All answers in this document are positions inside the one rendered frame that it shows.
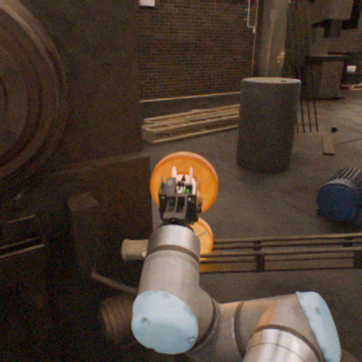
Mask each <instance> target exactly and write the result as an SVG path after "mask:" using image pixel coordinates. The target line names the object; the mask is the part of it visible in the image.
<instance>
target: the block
mask: <svg viewBox="0 0 362 362"><path fill-rule="evenodd" d="M64 202H65V211H66V217H67V222H68V227H69V236H70V241H71V246H72V252H73V257H74V264H75V267H76V268H77V270H78V274H79V275H80V277H81V278H82V279H83V280H86V279H89V278H90V277H89V276H88V275H89V271H90V268H91V265H93V264H94V265H96V266H97V269H96V274H99V275H100V274H103V273H104V272H105V271H106V269H107V268H106V260H105V254H104V245H103V233H102V226H101V219H100V211H99V205H98V203H97V202H96V200H95V199H94V197H93V196H92V195H91V194H90V193H88V192H87V193H82V194H79V195H75V196H68V197H66V198H65V201H64Z"/></svg>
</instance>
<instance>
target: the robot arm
mask: <svg viewBox="0 0 362 362"><path fill-rule="evenodd" d="M183 176H184V180H183ZM198 179H199V177H197V179H196V181H195V180H194V178H193V177H192V167H191V174H190V175H184V174H182V175H177V174H176V170H175V167H173V168H172V177H167V178H166V181H165V182H164V180H163V176H162V178H161V183H160V187H159V191H158V203H159V207H158V211H159V212H160V219H161V220H162V221H163V223H162V224H161V225H159V226H158V227H157V229H155V230H154V231H153V232H152V234H151V235H150V236H149V241H148V246H147V252H146V251H144V252H143V254H142V256H143V257H144V258H145V262H144V266H143V270H142V273H141V281H140V284H139V289H138V293H137V298H136V300H135V301H134V305H133V322H132V329H133V333H134V335H135V337H136V339H137V340H138V341H139V342H140V343H141V344H143V345H144V346H146V347H147V348H152V349H154V350H155V351H158V352H161V353H167V354H176V353H181V352H183V353H185V354H186V355H189V356H190V357H191V358H193V359H194V360H196V361H198V362H339V361H340V357H341V351H340V345H339V338H338V335H337V331H336V329H335V324H334V321H333V319H332V317H331V314H330V311H329V309H328V307H327V304H326V302H325V301H324V300H323V298H322V297H321V296H320V295H319V294H318V293H316V292H304V293H299V292H296V293H293V294H287V295H281V296H275V297H265V298H259V299H254V300H248V301H235V302H230V303H225V304H219V303H217V302H216V301H215V300H214V299H213V298H211V297H210V296H209V295H208V294H207V293H206V292H205V291H204V290H203V289H202V288H201V287H200V285H199V282H200V252H201V240H200V238H199V236H198V235H197V234H196V232H195V230H194V229H193V228H192V227H191V226H190V225H195V222H197V221H198V220H199V216H198V214H202V208H203V196H202V195H201V194H200V193H199V192H198Z"/></svg>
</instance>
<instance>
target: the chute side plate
mask: <svg viewBox="0 0 362 362"><path fill-rule="evenodd" d="M38 268H41V271H42V276H43V277H44V276H48V269H47V264H46V260H45V256H44V248H41V250H36V251H33V252H30V253H26V254H23V255H18V256H15V257H12V258H9V259H4V260H1V261H0V291H1V290H3V289H6V288H10V287H13V286H16V285H19V282H18V279H17V275H19V274H23V273H25V272H29V271H32V270H36V269H38Z"/></svg>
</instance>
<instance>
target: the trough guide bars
mask: <svg viewBox="0 0 362 362"><path fill-rule="evenodd" d="M358 237H362V233H349V234H315V235H297V236H280V237H263V238H228V239H213V244H216V243H234V242H252V243H251V244H233V245H215V246H213V248H212V250H237V249H254V251H249V252H230V253H212V254H200V258H201V259H203V260H201V261H200V264H215V263H256V264H257V273H259V272H265V262H278V261H299V260H320V259H353V269H362V247H351V245H352V243H362V238H360V239H352V238H358ZM324 238H343V239H342V240H324V241H304V242H269V241H287V240H305V239H324ZM261 242H269V243H261ZM331 244H343V248H326V249H306V250H270V251H261V248H276V246H280V247H294V246H314V245H328V246H331ZM343 252H354V254H343V255H303V254H324V253H343ZM265 255H303V256H283V257H265ZM244 256H256V258H242V259H204V258H224V257H244Z"/></svg>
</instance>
